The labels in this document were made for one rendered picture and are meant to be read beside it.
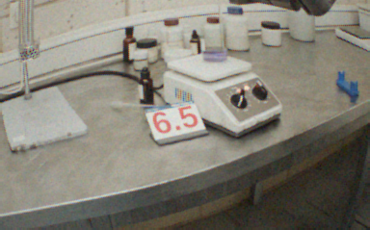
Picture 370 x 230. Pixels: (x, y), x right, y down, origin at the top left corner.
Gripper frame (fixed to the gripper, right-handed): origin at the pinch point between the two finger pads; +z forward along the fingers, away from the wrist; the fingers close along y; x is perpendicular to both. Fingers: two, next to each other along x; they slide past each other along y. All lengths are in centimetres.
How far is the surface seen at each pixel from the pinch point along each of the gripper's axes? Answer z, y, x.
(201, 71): -1.7, 7.6, 16.9
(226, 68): -3.9, 3.3, 17.0
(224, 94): -7.0, 7.9, 19.8
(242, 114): -11.2, 7.9, 22.2
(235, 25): 22.3, -31.7, 17.9
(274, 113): -13.2, 0.5, 24.0
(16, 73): 52, 27, 21
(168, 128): -2.3, 16.6, 24.3
